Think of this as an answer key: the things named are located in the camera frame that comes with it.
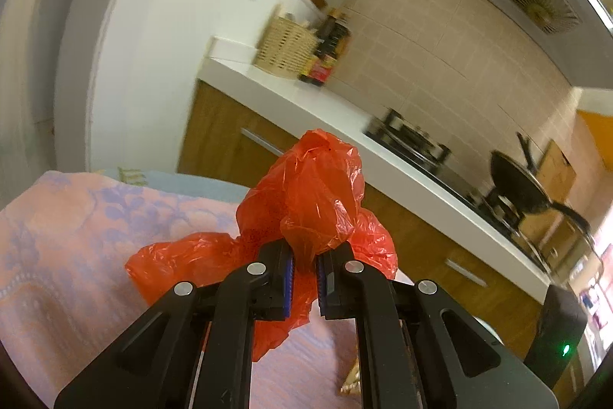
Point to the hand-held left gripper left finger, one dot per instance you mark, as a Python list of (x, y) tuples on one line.
[(286, 289)]

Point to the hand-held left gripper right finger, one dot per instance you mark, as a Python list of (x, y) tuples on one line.
[(322, 284)]

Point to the red plastic bag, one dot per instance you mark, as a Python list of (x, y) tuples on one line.
[(306, 188)]

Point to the black frying pan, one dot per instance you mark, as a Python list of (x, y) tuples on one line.
[(522, 188)]

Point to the wooden cutting board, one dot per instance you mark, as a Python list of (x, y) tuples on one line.
[(558, 164)]

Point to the black gas stove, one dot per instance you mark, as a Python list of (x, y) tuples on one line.
[(431, 155)]

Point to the purple printed blanket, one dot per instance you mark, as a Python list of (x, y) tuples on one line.
[(72, 246)]

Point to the woven storage basket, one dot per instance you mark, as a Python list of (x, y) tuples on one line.
[(285, 47)]

